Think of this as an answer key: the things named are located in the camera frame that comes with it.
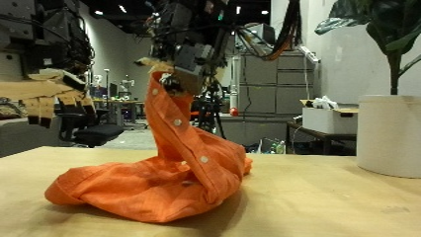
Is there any orange button shirt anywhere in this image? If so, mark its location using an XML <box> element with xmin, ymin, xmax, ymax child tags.
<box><xmin>43</xmin><ymin>70</ymin><xmax>255</xmax><ymax>224</ymax></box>

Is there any brown cushion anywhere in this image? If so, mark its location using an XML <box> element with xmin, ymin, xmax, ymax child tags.
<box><xmin>0</xmin><ymin>98</ymin><xmax>28</xmax><ymax>120</ymax></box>

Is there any grey sofa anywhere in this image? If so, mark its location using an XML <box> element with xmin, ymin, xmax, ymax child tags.
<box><xmin>0</xmin><ymin>118</ymin><xmax>62</xmax><ymax>159</ymax></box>

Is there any grey boxy device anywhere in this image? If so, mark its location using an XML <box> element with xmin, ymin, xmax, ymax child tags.
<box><xmin>245</xmin><ymin>23</ymin><xmax>275</xmax><ymax>50</ymax></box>

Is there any black office chair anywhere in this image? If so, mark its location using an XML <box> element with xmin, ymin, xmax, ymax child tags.
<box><xmin>53</xmin><ymin>105</ymin><xmax>125</xmax><ymax>148</ymax></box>

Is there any grey filing cabinet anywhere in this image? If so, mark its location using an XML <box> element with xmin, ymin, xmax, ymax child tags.
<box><xmin>231</xmin><ymin>50</ymin><xmax>321</xmax><ymax>118</ymax></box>

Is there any background work desk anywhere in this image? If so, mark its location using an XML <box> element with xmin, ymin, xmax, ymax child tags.
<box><xmin>93</xmin><ymin>99</ymin><xmax>149</xmax><ymax>127</ymax></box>

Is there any grey low cabinet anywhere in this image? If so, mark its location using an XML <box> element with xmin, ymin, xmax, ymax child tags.
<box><xmin>218</xmin><ymin>113</ymin><xmax>303</xmax><ymax>147</ymax></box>

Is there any white power strip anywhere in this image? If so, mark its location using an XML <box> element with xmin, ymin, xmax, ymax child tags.
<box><xmin>298</xmin><ymin>45</ymin><xmax>321</xmax><ymax>63</ymax></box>

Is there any white plastic bag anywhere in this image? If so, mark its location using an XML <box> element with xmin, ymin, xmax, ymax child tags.
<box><xmin>311</xmin><ymin>95</ymin><xmax>339</xmax><ymax>111</ymax></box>

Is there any white storage box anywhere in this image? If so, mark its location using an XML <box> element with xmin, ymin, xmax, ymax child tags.
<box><xmin>301</xmin><ymin>106</ymin><xmax>359</xmax><ymax>134</ymax></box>

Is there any dark side table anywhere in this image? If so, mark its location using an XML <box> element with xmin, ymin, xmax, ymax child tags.
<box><xmin>285</xmin><ymin>120</ymin><xmax>358</xmax><ymax>156</ymax></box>

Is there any green leafy plant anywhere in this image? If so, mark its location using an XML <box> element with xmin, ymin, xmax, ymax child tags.
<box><xmin>314</xmin><ymin>0</ymin><xmax>421</xmax><ymax>97</ymax></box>

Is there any white round plant pot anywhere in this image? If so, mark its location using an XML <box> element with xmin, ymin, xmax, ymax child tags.
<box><xmin>355</xmin><ymin>94</ymin><xmax>421</xmax><ymax>180</ymax></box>

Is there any black camera tripod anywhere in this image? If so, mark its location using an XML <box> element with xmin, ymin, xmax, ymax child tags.
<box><xmin>189</xmin><ymin>78</ymin><xmax>227</xmax><ymax>139</ymax></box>

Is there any left arm black cable bundle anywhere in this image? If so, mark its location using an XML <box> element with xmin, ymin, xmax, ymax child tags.
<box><xmin>235</xmin><ymin>0</ymin><xmax>305</xmax><ymax>62</ymax></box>

